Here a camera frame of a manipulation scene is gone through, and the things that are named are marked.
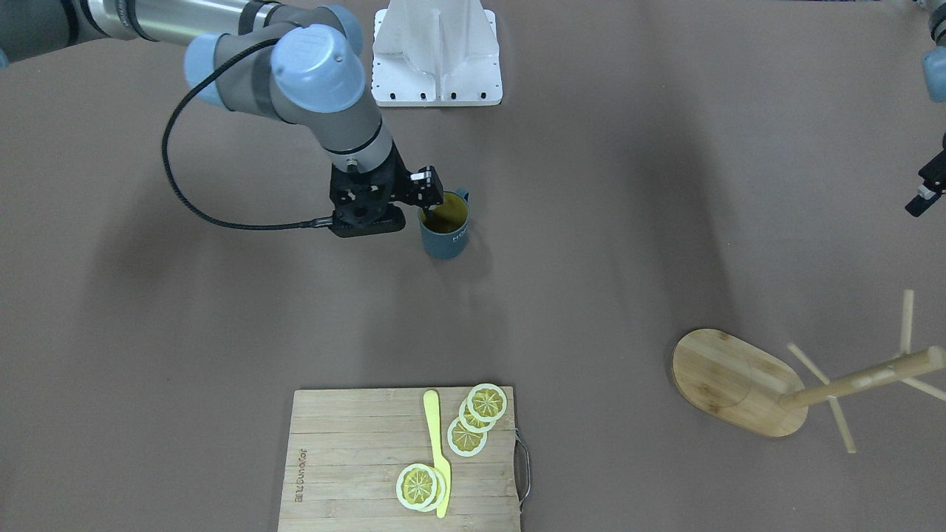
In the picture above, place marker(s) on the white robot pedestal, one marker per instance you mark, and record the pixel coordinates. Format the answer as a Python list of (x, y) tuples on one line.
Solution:
[(436, 54)]

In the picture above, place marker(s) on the lemon slice far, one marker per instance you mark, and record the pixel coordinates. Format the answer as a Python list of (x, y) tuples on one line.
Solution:
[(463, 442)]

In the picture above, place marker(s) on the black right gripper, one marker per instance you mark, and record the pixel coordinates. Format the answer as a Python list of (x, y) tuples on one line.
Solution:
[(426, 186)]

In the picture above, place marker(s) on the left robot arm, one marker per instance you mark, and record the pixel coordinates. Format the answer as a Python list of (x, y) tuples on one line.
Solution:
[(933, 63)]

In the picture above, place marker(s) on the dark blue cup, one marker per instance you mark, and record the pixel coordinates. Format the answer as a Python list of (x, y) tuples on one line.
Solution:
[(449, 240)]

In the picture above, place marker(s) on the lemon slice middle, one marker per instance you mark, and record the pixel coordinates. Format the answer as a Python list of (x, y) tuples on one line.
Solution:
[(471, 423)]

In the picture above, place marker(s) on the lemon slice under knife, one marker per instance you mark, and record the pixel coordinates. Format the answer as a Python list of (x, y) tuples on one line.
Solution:
[(440, 485)]

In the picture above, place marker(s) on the wooden cup storage rack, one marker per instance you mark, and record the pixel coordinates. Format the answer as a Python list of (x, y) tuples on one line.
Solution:
[(745, 386)]

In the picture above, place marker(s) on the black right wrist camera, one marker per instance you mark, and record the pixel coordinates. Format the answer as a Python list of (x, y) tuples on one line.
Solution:
[(362, 222)]

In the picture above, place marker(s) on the wooden cutting board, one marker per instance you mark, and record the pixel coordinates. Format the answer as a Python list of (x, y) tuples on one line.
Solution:
[(347, 447)]

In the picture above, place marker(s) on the lemon slice top pair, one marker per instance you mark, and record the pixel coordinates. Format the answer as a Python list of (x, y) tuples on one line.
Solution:
[(414, 488)]

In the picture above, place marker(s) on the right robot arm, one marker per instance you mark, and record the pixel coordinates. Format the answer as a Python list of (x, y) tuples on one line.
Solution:
[(265, 58)]

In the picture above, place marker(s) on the lemon slice near edge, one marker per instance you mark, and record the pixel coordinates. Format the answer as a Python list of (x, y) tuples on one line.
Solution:
[(487, 402)]

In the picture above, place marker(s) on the yellow plastic knife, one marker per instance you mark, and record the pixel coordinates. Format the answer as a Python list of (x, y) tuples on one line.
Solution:
[(431, 409)]

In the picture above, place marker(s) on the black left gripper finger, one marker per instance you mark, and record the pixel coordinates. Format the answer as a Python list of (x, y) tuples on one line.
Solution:
[(932, 187)]

